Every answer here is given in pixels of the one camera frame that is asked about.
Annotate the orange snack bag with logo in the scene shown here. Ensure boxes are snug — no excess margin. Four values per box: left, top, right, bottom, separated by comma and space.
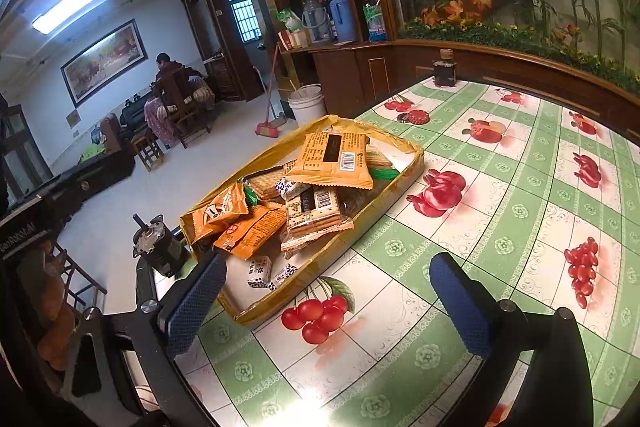
180, 182, 250, 246

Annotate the white blue candy cube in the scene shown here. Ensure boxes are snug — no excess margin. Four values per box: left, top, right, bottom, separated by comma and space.
247, 256, 272, 288

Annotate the small orange snack packet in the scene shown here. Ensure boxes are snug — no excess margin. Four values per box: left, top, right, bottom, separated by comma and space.
214, 205, 286, 260

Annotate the small blue white candy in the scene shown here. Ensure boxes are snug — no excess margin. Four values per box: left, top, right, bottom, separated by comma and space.
267, 263, 297, 291

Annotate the green-end cracker pack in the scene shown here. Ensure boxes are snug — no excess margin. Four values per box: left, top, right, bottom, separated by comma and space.
241, 164, 294, 202

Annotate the large cracker pack with barcode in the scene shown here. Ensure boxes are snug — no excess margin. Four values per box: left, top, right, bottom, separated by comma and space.
281, 185, 354, 253

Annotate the orange snack box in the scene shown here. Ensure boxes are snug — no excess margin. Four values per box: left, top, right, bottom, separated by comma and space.
284, 132, 373, 191

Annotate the left hand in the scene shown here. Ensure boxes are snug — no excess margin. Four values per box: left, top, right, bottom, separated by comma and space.
18, 239, 76, 372

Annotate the yellow cardboard tray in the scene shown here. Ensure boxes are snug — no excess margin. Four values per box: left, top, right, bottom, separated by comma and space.
180, 115, 424, 325

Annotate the wooden chair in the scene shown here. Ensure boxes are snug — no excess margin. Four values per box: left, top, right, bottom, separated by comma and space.
157, 67, 215, 148

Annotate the seated person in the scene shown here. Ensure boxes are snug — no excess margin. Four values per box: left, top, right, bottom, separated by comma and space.
144, 52, 216, 148

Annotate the ceiling tube light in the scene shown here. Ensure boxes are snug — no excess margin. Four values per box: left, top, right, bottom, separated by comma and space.
32, 0, 96, 35

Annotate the red broom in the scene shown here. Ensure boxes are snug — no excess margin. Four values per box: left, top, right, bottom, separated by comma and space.
255, 46, 286, 139

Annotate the green stick pack in tray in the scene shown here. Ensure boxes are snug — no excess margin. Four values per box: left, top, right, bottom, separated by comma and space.
366, 144, 399, 181

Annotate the white plastic bucket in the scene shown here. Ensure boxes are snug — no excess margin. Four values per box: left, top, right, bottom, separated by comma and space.
288, 83, 326, 127

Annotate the small dark jar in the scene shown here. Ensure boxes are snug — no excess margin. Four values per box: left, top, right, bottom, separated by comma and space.
433, 49, 457, 87

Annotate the grey kettle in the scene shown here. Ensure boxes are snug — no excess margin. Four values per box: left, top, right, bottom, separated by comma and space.
302, 0, 332, 44

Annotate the blue thermos jug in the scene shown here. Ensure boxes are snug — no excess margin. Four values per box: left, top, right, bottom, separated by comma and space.
329, 0, 357, 42

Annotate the green printed bag on shelf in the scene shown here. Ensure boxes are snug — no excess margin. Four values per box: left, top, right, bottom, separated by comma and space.
363, 3, 387, 42

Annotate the framed wall painting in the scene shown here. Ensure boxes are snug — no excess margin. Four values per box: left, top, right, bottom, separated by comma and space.
61, 18, 149, 108

